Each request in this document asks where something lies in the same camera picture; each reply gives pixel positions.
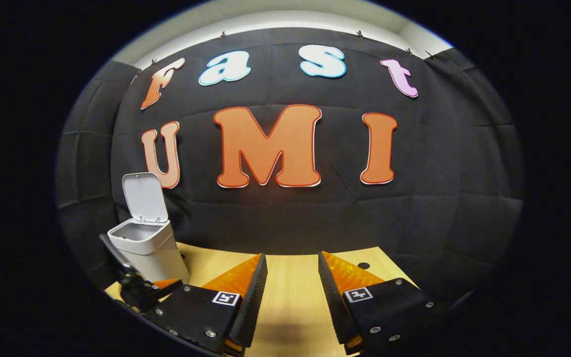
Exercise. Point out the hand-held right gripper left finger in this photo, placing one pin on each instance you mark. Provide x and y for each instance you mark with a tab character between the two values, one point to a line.
256	297

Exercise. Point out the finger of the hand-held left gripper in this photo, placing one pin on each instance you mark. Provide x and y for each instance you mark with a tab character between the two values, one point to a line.
166	284

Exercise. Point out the black backdrop cloth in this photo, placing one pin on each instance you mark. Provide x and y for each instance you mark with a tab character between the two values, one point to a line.
275	218

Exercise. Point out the white desktop garbage bin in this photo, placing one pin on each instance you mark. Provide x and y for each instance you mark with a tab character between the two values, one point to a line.
151	253

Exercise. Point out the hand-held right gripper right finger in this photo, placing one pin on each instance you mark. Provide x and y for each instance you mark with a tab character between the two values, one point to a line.
330	297

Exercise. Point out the wooden desktop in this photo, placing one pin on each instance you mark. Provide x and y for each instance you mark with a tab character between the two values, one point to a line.
290	287

